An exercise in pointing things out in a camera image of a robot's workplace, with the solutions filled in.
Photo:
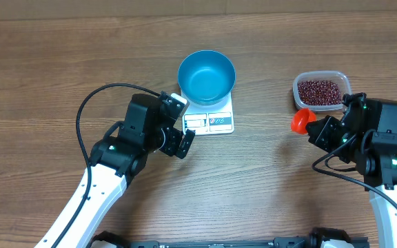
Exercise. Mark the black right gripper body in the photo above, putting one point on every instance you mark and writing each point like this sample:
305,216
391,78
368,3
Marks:
330,136

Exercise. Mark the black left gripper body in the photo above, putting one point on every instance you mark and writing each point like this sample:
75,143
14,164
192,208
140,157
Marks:
167,142

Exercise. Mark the red adzuki beans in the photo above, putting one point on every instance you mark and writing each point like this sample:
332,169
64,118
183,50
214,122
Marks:
320,92

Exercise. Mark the red measuring scoop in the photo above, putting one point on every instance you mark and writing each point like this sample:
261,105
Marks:
301,119

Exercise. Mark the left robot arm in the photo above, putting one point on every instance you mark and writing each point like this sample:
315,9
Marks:
115,160

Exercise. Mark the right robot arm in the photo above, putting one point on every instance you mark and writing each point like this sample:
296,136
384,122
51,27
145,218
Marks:
377,173

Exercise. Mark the white digital kitchen scale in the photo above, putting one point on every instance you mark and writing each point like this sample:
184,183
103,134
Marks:
209,119

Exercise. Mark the teal plastic bowl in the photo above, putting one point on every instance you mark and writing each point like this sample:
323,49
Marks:
206,77

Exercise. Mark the clear plastic container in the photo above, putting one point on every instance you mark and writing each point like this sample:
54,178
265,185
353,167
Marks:
337,77

